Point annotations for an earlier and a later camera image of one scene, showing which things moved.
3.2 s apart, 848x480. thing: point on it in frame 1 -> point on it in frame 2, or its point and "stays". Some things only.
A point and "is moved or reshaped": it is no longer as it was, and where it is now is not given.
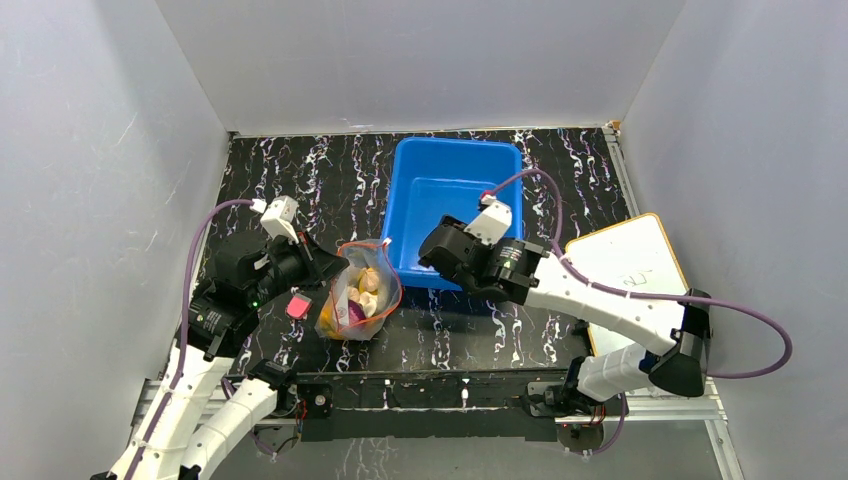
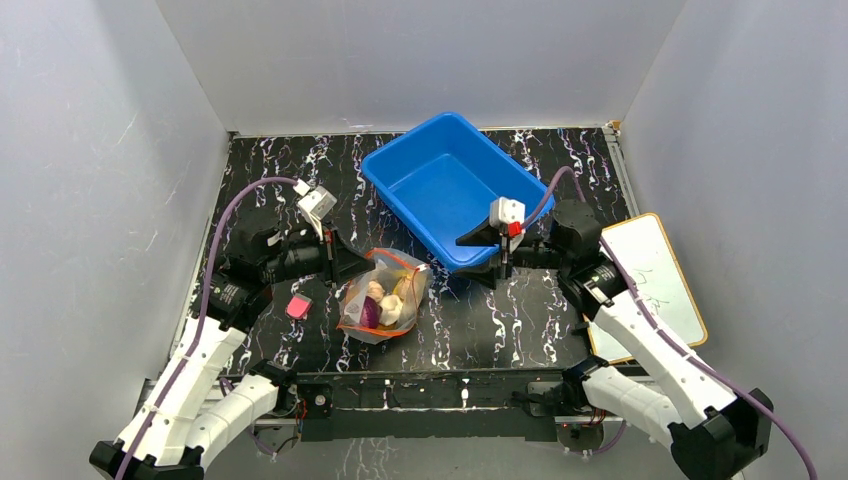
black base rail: x=427 y=406 stays
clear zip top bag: x=365 y=295 is moved or reshaped
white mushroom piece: x=368 y=302 -> x=388 y=318
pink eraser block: x=298 y=306 stays
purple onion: x=356 y=312 -> x=370 y=314
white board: x=634 y=256 stays
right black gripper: x=440 y=248 -> x=504 y=250
